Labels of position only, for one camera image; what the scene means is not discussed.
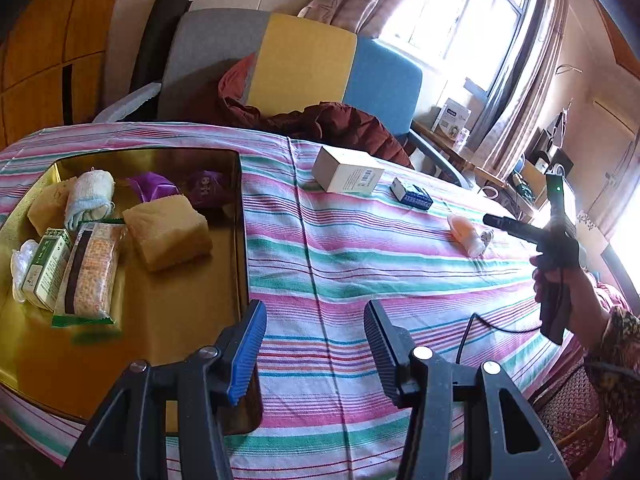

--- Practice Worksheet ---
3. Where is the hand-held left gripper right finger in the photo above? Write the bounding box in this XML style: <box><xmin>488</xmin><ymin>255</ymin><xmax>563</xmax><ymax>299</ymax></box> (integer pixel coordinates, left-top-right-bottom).
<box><xmin>363</xmin><ymin>299</ymin><xmax>573</xmax><ymax>480</ymax></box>

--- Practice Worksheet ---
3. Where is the person's right forearm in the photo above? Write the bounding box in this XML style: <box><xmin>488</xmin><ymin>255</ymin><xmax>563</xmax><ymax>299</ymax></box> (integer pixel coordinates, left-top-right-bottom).
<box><xmin>582</xmin><ymin>305</ymin><xmax>640</xmax><ymax>461</ymax></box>

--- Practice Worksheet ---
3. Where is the striped tablecloth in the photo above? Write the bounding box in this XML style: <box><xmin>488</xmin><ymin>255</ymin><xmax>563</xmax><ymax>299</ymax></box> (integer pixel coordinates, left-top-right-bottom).
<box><xmin>0</xmin><ymin>121</ymin><xmax>586</xmax><ymax>480</ymax></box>

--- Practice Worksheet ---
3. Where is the plain purple snack packet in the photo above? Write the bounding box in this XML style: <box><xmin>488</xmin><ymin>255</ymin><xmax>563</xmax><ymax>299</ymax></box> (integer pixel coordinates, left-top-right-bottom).
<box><xmin>127</xmin><ymin>171</ymin><xmax>181</xmax><ymax>206</ymax></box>

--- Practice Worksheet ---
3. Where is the translucent plastic jar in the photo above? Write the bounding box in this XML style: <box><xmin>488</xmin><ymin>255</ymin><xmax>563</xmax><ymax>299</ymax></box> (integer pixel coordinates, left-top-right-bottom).
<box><xmin>465</xmin><ymin>230</ymin><xmax>496</xmax><ymax>259</ymax></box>

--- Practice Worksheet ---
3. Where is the person's right hand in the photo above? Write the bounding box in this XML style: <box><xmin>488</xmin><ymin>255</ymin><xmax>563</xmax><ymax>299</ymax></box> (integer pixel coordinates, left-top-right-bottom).
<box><xmin>530</xmin><ymin>255</ymin><xmax>611</xmax><ymax>348</ymax></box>

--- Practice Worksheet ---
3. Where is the rattan chair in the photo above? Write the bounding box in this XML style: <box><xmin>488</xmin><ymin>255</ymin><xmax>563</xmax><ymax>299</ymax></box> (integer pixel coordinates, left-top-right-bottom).
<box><xmin>530</xmin><ymin>360</ymin><xmax>631</xmax><ymax>478</ymax></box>

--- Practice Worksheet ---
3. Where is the maroon jacket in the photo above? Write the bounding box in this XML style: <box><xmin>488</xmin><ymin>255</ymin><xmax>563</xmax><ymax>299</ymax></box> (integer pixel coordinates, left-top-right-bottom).
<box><xmin>215</xmin><ymin>52</ymin><xmax>416</xmax><ymax>171</ymax></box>

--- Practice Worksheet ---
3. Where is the white cardboard box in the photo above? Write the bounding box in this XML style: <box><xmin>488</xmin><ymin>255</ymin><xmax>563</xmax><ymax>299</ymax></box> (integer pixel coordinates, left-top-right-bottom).
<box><xmin>311</xmin><ymin>145</ymin><xmax>386</xmax><ymax>196</ymax></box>

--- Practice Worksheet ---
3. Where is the window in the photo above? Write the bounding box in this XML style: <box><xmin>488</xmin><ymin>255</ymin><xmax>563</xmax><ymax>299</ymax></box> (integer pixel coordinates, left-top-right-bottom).
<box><xmin>375</xmin><ymin>0</ymin><xmax>538</xmax><ymax>66</ymax></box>

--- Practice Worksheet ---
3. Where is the tan storage box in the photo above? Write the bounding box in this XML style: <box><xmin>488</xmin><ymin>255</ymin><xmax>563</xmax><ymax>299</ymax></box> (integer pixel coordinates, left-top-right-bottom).
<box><xmin>507</xmin><ymin>157</ymin><xmax>551</xmax><ymax>211</ymax></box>

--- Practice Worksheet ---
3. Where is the gold tin box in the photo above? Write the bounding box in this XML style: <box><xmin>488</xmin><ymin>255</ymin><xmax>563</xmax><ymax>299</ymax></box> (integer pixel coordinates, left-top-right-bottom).
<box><xmin>0</xmin><ymin>147</ymin><xmax>265</xmax><ymax>436</ymax></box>

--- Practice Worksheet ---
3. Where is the wooden wardrobe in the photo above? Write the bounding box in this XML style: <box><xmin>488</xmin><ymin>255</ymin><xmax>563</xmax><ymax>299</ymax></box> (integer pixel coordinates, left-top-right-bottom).
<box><xmin>0</xmin><ymin>0</ymin><xmax>131</xmax><ymax>151</ymax></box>

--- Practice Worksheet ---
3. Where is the black cable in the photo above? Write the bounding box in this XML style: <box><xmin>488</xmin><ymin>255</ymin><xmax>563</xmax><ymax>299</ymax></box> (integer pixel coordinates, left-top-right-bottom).
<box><xmin>455</xmin><ymin>312</ymin><xmax>543</xmax><ymax>366</ymax></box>

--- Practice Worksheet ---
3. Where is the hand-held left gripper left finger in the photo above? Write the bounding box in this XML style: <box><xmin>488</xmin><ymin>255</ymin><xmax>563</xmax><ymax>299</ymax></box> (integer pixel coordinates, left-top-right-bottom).
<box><xmin>62</xmin><ymin>299</ymin><xmax>268</xmax><ymax>480</ymax></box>

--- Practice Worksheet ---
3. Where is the clear plastic bag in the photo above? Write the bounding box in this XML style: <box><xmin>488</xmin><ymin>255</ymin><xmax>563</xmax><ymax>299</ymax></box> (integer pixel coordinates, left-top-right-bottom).
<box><xmin>10</xmin><ymin>239</ymin><xmax>41</xmax><ymax>303</ymax></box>

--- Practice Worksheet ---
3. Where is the white purple carton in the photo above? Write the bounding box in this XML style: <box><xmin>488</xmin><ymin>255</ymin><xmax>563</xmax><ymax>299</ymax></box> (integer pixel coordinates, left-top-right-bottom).
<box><xmin>431</xmin><ymin>97</ymin><xmax>473</xmax><ymax>138</ymax></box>

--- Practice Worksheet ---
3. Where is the wooden side table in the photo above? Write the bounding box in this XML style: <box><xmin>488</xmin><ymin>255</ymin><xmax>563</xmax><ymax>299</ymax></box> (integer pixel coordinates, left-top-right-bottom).
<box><xmin>412</xmin><ymin>120</ymin><xmax>501</xmax><ymax>186</ymax></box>

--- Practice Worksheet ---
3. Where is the green white carton box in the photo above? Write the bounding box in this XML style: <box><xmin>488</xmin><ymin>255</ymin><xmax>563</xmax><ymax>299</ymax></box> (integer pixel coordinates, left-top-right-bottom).
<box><xmin>22</xmin><ymin>227</ymin><xmax>73</xmax><ymax>312</ymax></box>

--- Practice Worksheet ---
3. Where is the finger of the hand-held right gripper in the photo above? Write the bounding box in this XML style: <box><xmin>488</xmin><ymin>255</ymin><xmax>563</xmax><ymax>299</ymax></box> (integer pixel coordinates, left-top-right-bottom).
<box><xmin>482</xmin><ymin>212</ymin><xmax>543</xmax><ymax>243</ymax></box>

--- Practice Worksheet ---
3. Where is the yellow sponge block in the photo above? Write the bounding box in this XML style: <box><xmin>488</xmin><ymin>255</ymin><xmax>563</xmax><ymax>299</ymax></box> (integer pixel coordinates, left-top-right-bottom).
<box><xmin>122</xmin><ymin>194</ymin><xmax>213</xmax><ymax>273</ymax></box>

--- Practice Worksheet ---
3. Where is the grey yellow blue armchair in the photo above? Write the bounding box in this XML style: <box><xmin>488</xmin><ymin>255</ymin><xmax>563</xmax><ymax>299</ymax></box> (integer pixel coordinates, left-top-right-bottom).
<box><xmin>92</xmin><ymin>7</ymin><xmax>473</xmax><ymax>191</ymax></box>

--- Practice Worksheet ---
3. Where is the green white cracker packet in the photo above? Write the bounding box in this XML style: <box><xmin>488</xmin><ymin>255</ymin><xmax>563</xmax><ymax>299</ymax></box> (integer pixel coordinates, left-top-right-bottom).
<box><xmin>51</xmin><ymin>220</ymin><xmax>128</xmax><ymax>330</ymax></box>

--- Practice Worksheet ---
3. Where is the white sock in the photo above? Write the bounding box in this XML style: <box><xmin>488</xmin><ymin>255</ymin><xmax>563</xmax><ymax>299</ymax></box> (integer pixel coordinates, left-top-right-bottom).
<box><xmin>64</xmin><ymin>170</ymin><xmax>116</xmax><ymax>235</ymax></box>

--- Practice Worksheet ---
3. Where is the blue tissue pack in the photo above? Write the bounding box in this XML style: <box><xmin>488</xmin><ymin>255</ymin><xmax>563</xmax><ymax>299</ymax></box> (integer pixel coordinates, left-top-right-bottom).
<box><xmin>390</xmin><ymin>176</ymin><xmax>434</xmax><ymax>209</ymax></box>

